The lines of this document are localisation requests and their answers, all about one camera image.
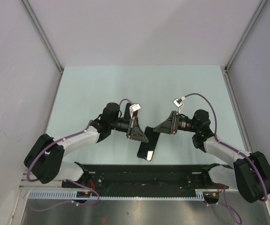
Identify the white slotted cable duct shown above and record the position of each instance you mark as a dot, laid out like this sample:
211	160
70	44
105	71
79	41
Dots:
74	195

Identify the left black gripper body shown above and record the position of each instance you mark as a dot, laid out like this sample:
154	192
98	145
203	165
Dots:
122	125

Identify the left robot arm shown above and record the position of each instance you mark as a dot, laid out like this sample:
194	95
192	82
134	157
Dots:
45	159

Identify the right aluminium side rail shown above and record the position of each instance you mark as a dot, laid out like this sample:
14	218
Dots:
237	111

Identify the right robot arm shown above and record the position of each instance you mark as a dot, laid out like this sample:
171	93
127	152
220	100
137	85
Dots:
240	161

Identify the black smartphone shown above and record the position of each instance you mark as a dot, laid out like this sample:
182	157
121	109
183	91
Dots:
147	149

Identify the front aluminium frame rail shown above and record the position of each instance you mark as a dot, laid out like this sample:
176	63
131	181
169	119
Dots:
41	185

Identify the left aluminium frame post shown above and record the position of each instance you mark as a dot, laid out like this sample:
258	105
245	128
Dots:
41	33

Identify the aluminium frame post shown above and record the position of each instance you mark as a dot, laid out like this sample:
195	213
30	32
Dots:
247	31
41	33

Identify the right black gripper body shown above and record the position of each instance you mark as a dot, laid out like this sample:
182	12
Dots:
184	123

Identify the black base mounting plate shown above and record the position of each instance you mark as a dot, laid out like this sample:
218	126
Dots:
150	190

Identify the right aluminium frame post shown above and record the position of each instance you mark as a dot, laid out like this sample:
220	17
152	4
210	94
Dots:
247	31

